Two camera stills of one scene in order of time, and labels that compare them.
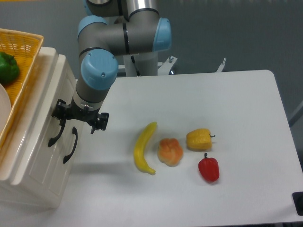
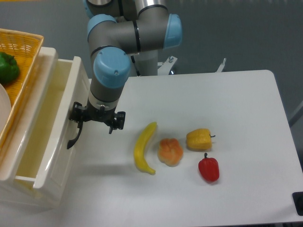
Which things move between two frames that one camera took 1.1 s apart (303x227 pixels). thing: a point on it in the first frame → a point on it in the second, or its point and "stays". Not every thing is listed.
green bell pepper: (9, 69) stays
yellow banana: (138, 153) stays
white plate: (5, 109) stays
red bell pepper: (209, 168) stays
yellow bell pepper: (199, 139) stays
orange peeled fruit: (170, 152) stays
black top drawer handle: (62, 123) → (71, 142)
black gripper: (63, 111) → (79, 113)
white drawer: (51, 171) → (55, 192)
